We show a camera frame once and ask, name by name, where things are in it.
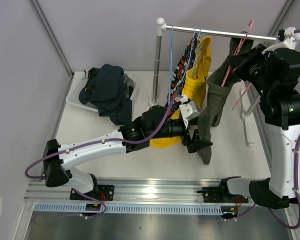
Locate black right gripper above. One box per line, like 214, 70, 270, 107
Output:
228, 43, 274, 98

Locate olive green shorts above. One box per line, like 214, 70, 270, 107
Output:
197, 38, 254, 165

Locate camouflage patterned shorts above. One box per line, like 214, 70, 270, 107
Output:
165, 33, 198, 107

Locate white steel clothes rack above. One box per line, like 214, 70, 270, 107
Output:
149, 17, 278, 148

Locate blue wire hanger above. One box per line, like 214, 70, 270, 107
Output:
190, 26, 203, 78
167, 23, 174, 105
182, 25, 199, 83

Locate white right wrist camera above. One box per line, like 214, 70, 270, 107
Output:
262, 27, 300, 55

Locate pink wire hanger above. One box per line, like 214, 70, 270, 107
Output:
221, 19, 254, 87
232, 82, 252, 110

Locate yellow shorts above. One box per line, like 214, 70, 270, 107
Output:
149, 36, 212, 150

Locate aluminium mounting rail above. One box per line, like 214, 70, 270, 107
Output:
23, 177, 220, 205

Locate white slotted cable duct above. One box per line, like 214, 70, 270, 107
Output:
33, 202, 223, 216

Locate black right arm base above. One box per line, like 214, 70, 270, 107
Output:
196, 186, 249, 204

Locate white perforated plastic basket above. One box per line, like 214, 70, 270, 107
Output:
66, 71, 138, 113

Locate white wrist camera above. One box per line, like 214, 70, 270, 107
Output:
262, 27, 300, 55
176, 94, 200, 129

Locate dark navy shorts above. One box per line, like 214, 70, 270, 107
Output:
78, 64, 133, 126

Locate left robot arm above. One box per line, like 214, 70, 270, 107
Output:
43, 103, 212, 200

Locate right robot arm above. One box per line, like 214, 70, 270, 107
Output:
218, 44, 300, 210

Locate grey shorts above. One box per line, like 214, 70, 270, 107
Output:
123, 73, 136, 99

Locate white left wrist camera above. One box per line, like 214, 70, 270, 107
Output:
176, 94, 200, 129

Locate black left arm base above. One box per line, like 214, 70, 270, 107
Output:
69, 184, 115, 202

